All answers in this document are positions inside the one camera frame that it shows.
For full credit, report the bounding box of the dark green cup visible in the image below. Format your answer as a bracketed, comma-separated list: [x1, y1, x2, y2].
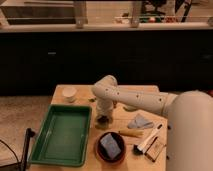
[95, 116, 109, 130]

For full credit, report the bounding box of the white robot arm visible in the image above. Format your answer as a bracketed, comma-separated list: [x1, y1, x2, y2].
[91, 75, 213, 171]

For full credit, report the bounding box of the green plastic tray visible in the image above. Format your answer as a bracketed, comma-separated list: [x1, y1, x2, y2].
[30, 105, 92, 167]

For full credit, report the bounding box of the blue sponge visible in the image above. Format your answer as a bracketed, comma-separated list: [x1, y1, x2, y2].
[100, 133, 121, 159]

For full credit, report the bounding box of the blue grey cloth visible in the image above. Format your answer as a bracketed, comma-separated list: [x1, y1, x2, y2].
[127, 114, 154, 129]

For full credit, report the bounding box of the dark red bowl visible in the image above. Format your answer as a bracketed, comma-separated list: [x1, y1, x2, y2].
[94, 132, 126, 165]

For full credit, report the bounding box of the white cup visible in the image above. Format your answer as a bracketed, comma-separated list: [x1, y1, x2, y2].
[62, 86, 77, 103]

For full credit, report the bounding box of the yellow banana toy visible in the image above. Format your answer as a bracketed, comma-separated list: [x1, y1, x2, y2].
[118, 129, 143, 137]

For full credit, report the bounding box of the small wooden box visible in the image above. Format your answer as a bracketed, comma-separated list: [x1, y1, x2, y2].
[145, 137, 166, 162]

